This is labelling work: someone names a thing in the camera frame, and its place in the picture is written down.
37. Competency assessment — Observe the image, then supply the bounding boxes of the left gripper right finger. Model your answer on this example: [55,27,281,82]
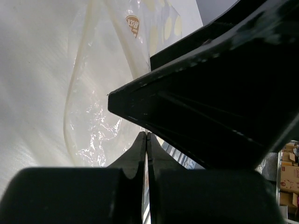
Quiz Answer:
[147,133,284,224]

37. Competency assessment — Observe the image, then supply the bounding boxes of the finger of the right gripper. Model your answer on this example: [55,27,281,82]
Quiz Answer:
[108,0,299,169]

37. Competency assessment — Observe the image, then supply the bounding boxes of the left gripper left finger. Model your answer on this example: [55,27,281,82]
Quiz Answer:
[0,132,146,224]

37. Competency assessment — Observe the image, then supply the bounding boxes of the clear polka dot zip bag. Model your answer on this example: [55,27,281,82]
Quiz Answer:
[64,0,182,167]

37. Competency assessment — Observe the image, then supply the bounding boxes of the stacked cardboard boxes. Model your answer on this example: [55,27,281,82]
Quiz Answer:
[278,141,299,214]

